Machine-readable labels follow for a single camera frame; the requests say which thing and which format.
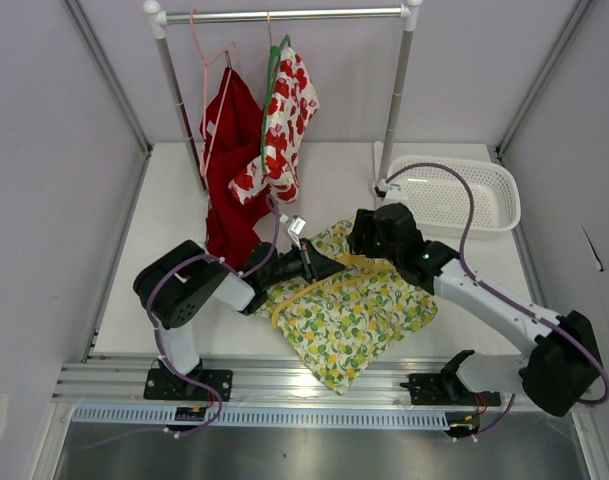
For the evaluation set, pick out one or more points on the white plastic basket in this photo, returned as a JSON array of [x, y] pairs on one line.
[[444, 193]]

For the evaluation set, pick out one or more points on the green clothes hanger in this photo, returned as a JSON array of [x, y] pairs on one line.
[[274, 60]]

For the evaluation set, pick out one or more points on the yellow clothes hanger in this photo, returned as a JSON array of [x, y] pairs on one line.
[[369, 269]]

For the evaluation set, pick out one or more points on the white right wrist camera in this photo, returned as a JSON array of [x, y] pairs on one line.
[[387, 193]]

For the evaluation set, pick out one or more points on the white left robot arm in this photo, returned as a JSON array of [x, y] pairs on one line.
[[174, 288]]

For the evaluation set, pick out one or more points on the lemon print skirt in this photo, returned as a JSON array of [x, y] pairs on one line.
[[339, 330]]

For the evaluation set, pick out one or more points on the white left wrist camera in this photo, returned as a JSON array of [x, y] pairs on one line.
[[293, 227]]

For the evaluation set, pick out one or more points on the aluminium mounting rail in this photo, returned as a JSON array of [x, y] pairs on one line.
[[279, 382]]

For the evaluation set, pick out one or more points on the white red floral garment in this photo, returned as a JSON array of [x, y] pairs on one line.
[[293, 105]]

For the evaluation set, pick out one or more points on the white slotted cable duct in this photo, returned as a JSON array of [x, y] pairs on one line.
[[236, 416]]

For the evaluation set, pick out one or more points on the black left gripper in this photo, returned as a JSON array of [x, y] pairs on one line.
[[315, 266]]

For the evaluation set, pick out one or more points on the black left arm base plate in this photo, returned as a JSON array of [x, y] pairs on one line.
[[162, 385]]

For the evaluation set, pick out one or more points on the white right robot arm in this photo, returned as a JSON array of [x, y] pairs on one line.
[[558, 359]]

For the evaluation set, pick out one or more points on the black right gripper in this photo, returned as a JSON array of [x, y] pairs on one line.
[[364, 224]]

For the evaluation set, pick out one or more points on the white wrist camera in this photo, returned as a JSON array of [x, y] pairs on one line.
[[387, 193], [293, 227]]

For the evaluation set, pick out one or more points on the white metal clothes rack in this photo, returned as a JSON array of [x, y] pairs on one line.
[[160, 19]]

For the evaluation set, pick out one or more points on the red skirt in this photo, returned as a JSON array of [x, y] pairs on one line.
[[230, 128]]

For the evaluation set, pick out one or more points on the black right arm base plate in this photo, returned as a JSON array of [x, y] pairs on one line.
[[434, 389]]

